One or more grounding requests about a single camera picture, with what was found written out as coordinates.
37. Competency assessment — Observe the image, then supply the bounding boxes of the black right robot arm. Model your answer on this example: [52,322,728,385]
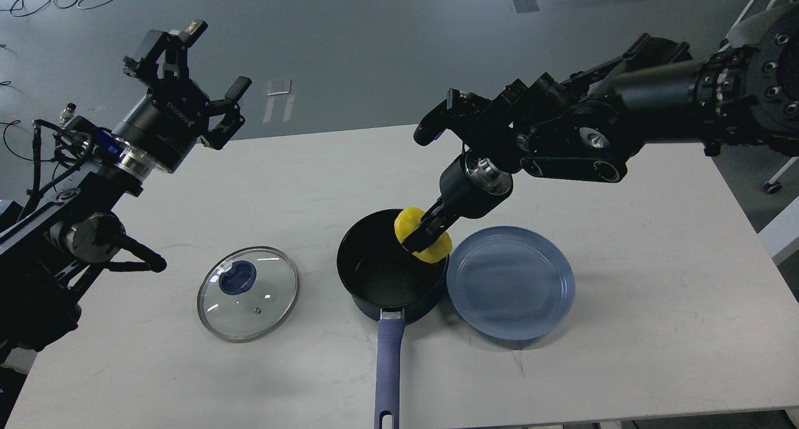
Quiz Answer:
[395,2,798,255]

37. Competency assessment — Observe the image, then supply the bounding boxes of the yellow potato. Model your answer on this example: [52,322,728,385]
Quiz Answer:
[393,207,453,264]

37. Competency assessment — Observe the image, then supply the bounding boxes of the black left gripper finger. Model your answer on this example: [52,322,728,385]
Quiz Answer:
[202,76,252,150]
[123,20,208,99]

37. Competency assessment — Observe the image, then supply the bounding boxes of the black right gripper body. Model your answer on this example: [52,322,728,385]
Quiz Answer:
[439,151,513,219]

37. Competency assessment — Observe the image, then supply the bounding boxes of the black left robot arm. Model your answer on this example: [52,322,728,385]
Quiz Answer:
[1,20,252,361]

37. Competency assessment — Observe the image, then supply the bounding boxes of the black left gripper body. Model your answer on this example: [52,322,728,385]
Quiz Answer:
[112,86,209,173]

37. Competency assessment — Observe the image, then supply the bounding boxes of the black floor cable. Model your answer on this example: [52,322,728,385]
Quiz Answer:
[0,121,38,167]

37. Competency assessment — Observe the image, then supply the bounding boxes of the blue saucepan with handle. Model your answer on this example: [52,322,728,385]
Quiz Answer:
[336,208,449,428]

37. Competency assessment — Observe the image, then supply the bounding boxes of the glass pot lid blue knob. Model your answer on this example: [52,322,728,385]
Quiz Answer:
[197,246,301,343]

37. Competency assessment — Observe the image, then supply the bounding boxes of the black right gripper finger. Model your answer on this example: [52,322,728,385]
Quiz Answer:
[417,195,466,242]
[402,212,431,252]

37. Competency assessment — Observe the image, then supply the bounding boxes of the blue round plate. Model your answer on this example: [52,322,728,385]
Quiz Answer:
[447,226,576,342]

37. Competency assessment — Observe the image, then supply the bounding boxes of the white table edge right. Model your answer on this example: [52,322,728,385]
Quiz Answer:
[757,197,798,265]

